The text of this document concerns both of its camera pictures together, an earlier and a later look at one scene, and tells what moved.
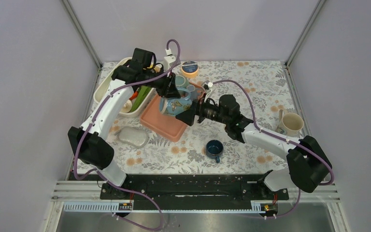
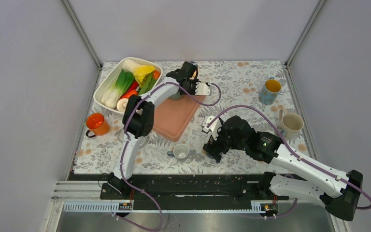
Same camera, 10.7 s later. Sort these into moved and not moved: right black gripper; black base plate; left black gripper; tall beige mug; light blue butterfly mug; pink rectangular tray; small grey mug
Moved: small grey mug; left black gripper; right black gripper; light blue butterfly mug
Not moved: pink rectangular tray; black base plate; tall beige mug
